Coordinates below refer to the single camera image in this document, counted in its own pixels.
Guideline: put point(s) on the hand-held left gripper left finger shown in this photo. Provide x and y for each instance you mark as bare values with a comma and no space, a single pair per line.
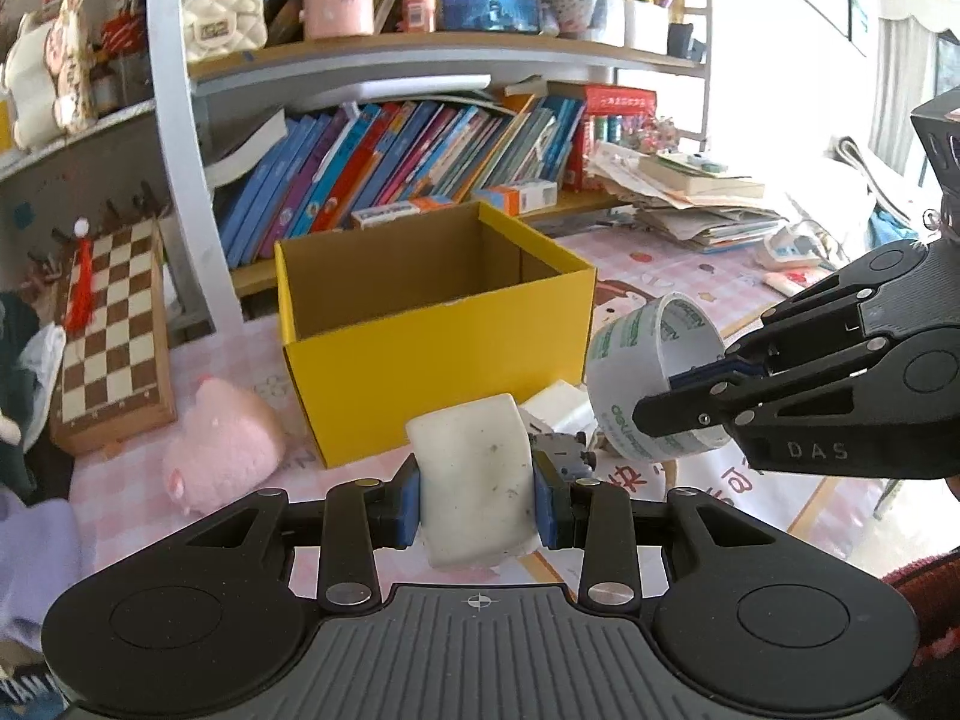
409,504

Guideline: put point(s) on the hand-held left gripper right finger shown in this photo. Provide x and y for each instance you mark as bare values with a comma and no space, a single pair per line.
547,510

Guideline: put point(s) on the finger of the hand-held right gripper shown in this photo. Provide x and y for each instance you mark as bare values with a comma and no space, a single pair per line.
825,300
690,412

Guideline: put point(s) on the white adhesive tape roll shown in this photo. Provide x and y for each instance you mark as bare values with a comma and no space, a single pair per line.
645,360

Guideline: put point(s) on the white charger plug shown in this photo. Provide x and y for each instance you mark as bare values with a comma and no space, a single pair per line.
559,406

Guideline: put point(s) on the yellow cardboard box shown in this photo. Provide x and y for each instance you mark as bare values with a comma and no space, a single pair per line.
420,367

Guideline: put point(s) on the pink plush toy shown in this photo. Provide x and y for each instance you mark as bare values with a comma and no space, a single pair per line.
221,450

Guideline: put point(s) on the white and blue device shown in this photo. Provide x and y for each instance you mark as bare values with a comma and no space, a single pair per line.
787,249

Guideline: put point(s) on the pile of papers and booklets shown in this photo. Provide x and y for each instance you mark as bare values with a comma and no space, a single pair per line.
697,202

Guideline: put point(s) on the person's red knit sweater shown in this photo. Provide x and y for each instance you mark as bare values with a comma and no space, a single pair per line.
926,607

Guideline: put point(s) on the pink printed desk mat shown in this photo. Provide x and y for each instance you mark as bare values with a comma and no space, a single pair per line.
225,360

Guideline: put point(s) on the white curtain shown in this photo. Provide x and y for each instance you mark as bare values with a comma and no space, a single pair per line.
904,67

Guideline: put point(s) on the red marker box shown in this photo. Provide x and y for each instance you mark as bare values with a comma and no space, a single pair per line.
619,127

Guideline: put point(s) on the thick orange and white box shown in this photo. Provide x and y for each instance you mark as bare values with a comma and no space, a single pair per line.
525,197

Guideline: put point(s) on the flat orange and white box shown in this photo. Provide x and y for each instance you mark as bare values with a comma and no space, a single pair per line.
397,212

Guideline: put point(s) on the white pen cup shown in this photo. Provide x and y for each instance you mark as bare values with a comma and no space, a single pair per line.
645,24

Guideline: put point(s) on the wooden chessboard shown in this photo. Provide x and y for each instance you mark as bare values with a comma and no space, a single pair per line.
112,330

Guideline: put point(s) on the row of leaning picture books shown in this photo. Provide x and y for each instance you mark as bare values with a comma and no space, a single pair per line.
375,157

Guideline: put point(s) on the patterned pen holder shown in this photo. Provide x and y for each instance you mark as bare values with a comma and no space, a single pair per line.
576,15

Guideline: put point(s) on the lavender cloth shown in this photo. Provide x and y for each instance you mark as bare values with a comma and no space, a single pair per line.
34,562

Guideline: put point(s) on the white plastic bag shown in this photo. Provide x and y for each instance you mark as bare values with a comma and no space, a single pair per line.
46,360

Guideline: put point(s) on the red tassel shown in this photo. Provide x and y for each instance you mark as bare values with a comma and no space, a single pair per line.
81,277

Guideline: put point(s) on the dark green cloth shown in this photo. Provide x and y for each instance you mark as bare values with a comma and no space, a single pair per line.
13,360

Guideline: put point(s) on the grey desk bookshelf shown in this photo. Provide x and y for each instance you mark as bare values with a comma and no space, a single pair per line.
450,46

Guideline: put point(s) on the blue tin pencil case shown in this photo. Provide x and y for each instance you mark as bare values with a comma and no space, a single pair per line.
491,11

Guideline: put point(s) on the white quilted handbag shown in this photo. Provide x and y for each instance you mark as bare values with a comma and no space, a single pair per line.
223,22

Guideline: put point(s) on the white and pink plush doll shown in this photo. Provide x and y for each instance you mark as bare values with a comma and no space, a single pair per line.
49,67

